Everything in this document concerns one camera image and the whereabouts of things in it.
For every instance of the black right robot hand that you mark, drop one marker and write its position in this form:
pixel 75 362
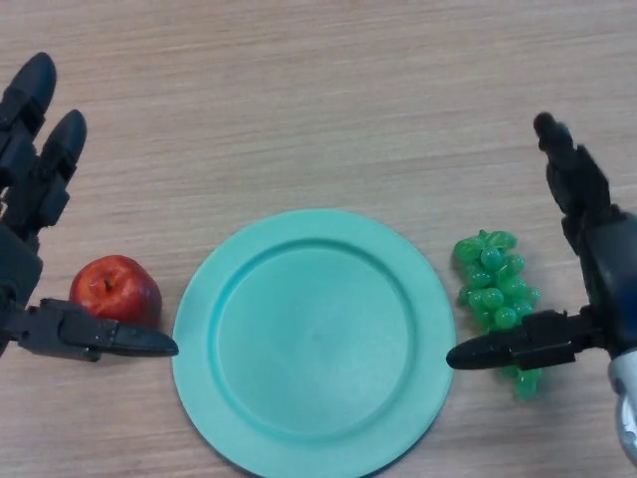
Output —
pixel 607 279

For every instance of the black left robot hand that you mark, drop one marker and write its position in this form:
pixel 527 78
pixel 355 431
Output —
pixel 25 199

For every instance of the green grape bunch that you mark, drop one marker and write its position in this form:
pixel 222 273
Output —
pixel 490 284

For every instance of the teal round plate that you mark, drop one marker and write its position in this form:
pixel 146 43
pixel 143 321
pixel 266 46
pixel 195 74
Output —
pixel 313 338

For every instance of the red apple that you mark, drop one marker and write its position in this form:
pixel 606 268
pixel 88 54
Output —
pixel 114 286

